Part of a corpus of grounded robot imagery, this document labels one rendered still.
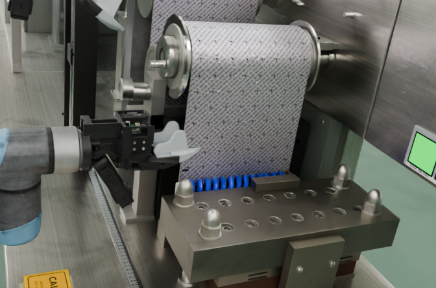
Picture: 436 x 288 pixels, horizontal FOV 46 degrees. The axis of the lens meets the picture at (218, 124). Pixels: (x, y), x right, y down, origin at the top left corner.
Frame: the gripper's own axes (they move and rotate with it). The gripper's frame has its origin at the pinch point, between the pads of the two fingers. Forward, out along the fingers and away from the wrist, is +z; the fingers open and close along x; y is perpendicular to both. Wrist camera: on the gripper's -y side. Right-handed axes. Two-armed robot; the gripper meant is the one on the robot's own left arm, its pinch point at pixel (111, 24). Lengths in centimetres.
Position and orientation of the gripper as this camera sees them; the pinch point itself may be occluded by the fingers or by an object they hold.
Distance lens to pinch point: 84.6
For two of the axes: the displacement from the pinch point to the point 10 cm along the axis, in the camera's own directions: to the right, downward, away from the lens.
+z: 6.2, 5.5, 5.6
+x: -3.8, -4.2, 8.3
